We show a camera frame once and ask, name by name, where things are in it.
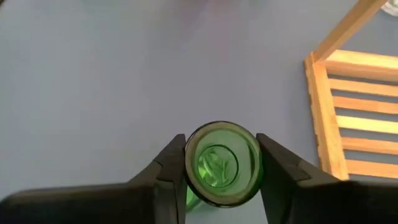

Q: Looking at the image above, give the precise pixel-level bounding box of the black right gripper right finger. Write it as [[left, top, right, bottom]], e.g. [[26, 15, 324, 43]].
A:
[[256, 133, 398, 224]]

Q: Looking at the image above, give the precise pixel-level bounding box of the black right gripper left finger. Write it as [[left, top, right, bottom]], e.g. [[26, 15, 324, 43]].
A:
[[0, 133, 188, 224]]

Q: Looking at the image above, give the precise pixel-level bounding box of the green textured glass vase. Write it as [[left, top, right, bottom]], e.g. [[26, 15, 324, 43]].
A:
[[184, 120, 264, 213]]

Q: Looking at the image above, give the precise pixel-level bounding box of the wooden slatted shelf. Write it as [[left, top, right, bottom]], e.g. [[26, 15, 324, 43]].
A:
[[303, 0, 398, 182]]

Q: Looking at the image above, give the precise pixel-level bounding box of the grey table mat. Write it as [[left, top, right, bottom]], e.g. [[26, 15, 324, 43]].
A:
[[0, 0, 398, 224]]

